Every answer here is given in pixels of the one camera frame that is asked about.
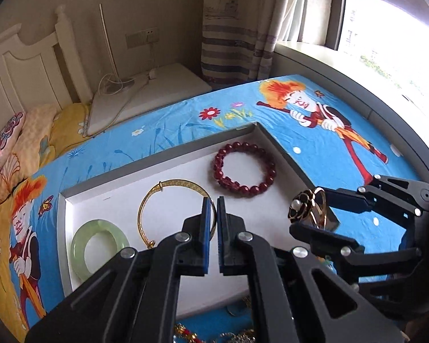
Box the window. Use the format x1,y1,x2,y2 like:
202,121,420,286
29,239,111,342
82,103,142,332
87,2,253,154
327,0,429,122

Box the striped printed curtain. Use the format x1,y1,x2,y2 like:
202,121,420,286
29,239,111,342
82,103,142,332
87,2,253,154
200,0,335,88

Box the white bed headboard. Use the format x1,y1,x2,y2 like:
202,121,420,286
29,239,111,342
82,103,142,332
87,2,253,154
0,5,94,122

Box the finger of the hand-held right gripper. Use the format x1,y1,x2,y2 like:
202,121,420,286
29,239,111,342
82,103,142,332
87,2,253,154
315,174,429,223
289,222,423,286

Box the gold chain necklace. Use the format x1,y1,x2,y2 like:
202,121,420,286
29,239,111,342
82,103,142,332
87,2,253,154
209,329,255,343

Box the blue printed blanket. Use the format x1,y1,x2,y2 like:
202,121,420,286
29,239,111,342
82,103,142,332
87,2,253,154
5,74,429,343

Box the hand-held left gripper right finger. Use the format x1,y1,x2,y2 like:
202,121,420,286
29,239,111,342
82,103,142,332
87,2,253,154
217,196,405,343

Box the gold bangle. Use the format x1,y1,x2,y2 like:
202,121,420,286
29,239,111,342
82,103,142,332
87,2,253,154
138,180,212,249

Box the yellow shell print pillow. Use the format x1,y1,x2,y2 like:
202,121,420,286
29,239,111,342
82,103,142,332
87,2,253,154
0,103,58,211

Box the wall socket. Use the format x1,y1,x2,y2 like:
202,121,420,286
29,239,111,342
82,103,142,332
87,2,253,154
125,29,160,48

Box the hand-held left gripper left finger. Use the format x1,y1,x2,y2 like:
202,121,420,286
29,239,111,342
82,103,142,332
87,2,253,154
25,196,217,343

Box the white lamp cable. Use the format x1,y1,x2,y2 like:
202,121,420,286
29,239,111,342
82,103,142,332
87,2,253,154
82,41,161,136

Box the white nightstand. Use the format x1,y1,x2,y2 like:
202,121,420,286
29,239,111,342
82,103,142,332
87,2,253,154
84,62,213,137

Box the white shallow box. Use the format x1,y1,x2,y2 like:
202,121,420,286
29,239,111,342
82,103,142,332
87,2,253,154
57,121,341,324

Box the round patterned cushion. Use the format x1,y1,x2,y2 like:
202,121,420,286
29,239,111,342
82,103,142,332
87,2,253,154
0,111,25,177

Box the green jade bangle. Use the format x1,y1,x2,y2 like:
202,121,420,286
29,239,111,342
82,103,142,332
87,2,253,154
70,220,131,280

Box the red gold bead bracelet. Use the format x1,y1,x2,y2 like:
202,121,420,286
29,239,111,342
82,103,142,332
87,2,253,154
174,323,202,343

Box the white window sill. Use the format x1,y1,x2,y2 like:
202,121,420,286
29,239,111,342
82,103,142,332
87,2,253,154
272,41,429,151

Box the black flower gold ring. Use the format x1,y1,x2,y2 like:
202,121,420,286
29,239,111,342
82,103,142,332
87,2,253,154
289,187,329,230

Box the slim pole table lamp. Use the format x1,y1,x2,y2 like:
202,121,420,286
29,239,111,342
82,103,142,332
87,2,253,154
99,3,141,93

